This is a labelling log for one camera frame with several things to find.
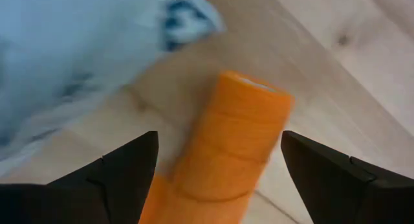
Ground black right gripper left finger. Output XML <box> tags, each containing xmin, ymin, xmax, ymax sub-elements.
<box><xmin>0</xmin><ymin>130</ymin><xmax>160</xmax><ymax>224</ymax></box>

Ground orange carrot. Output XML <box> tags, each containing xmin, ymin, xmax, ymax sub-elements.
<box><xmin>138</xmin><ymin>70</ymin><xmax>295</xmax><ymax>224</ymax></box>

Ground light blue cloth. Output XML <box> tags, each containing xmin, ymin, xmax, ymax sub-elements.
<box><xmin>0</xmin><ymin>0</ymin><xmax>226</xmax><ymax>163</ymax></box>

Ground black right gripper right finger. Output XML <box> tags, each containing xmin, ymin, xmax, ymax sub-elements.
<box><xmin>280</xmin><ymin>130</ymin><xmax>414</xmax><ymax>224</ymax></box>

